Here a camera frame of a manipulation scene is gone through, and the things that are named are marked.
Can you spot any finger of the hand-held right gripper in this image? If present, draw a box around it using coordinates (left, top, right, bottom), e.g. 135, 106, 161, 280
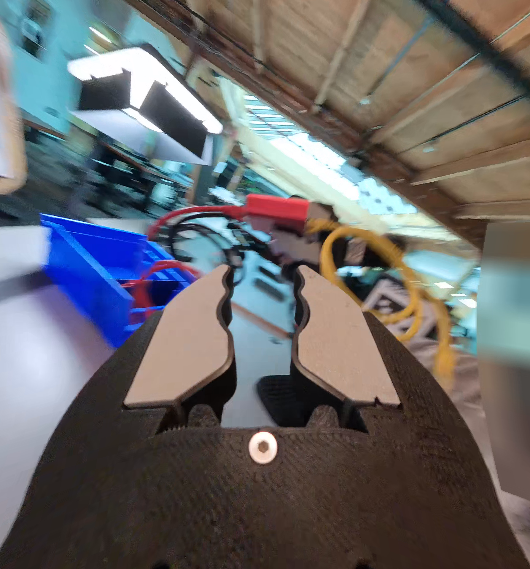
271, 224, 324, 267

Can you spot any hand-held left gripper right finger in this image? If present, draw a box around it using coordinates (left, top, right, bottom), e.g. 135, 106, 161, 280
291, 265, 402, 408

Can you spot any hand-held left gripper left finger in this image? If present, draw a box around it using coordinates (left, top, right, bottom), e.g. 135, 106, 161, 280
123, 264, 238, 410

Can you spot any red ethernet splitter box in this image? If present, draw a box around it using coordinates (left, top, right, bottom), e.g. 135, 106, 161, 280
244, 194, 311, 233

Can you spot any yellow ethernet cable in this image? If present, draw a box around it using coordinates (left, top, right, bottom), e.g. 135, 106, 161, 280
306, 217, 458, 388

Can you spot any black ethernet cable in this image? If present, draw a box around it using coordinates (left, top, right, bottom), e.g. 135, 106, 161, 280
166, 211, 275, 286

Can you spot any blue plastic bin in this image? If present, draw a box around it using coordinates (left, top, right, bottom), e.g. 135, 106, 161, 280
40, 213, 200, 348

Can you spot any red ethernet cable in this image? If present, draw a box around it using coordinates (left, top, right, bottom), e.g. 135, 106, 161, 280
129, 204, 249, 313

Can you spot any studio light panel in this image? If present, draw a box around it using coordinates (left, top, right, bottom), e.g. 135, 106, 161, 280
66, 44, 225, 166

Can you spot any wooden document stand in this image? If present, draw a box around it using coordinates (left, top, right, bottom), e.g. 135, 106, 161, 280
0, 0, 28, 194

